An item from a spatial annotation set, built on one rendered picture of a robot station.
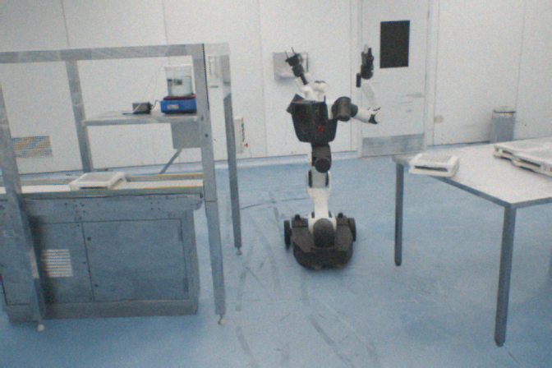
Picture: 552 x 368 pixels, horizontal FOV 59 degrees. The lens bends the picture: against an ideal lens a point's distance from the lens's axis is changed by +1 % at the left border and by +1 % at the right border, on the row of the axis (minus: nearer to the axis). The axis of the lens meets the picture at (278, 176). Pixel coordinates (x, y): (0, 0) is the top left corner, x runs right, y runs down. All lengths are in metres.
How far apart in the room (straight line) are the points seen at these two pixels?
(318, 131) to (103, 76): 3.86
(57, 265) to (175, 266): 0.71
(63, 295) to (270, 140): 3.98
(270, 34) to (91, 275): 4.19
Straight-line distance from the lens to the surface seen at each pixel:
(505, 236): 2.69
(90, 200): 2.96
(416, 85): 6.97
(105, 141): 6.74
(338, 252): 3.50
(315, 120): 3.30
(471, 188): 2.79
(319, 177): 3.75
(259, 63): 6.46
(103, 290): 3.24
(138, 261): 3.08
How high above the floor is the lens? 1.62
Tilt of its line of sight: 16 degrees down
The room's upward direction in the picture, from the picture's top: 3 degrees counter-clockwise
